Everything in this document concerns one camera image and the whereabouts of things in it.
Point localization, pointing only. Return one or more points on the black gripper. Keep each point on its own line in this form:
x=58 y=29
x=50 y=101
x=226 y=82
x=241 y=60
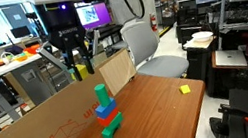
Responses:
x=64 y=25

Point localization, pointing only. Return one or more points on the yellow toy block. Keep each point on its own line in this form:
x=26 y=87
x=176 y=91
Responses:
x=185 y=89
x=82 y=71

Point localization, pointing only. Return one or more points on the blue block on top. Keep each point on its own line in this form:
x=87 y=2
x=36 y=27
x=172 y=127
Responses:
x=102 y=94

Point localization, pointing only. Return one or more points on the blue toy block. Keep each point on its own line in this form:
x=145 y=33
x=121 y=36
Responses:
x=105 y=110

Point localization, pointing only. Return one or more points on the red toy block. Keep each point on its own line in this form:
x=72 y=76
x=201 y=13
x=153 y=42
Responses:
x=108 y=119

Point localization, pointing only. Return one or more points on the green arch toy block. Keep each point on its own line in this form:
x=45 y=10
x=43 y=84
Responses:
x=113 y=128

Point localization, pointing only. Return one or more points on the black cabinet wood top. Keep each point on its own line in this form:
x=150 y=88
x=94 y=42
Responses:
x=198 y=60

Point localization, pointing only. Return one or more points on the light plywood panel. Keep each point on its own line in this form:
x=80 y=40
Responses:
x=118 y=70

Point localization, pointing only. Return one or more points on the computer monitor purple screen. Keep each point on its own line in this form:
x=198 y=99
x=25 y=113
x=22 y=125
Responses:
x=93 y=15

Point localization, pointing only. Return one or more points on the red container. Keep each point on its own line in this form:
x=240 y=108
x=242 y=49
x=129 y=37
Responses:
x=32 y=49

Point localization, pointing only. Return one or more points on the yellow orange bowl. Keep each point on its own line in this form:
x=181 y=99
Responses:
x=21 y=57

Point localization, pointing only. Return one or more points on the grey office chair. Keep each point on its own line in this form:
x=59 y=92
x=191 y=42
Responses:
x=151 y=50

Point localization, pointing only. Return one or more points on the cardboard panel with red print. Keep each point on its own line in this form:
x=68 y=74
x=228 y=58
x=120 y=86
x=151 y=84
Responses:
x=46 y=132

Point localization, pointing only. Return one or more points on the white desk grey legs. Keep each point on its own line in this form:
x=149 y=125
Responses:
x=2 y=70

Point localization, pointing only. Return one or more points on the red fire extinguisher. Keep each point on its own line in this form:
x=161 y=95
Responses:
x=153 y=22

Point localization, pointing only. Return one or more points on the brown wooden table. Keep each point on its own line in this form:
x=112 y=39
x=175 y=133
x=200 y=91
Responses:
x=159 y=117

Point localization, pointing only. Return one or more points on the white bowl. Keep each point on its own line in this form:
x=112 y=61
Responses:
x=202 y=36

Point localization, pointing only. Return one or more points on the silver laptop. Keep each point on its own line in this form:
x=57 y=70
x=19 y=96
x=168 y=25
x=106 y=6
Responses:
x=230 y=58

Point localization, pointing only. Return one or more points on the aluminium upright post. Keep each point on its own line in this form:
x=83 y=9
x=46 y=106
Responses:
x=221 y=2

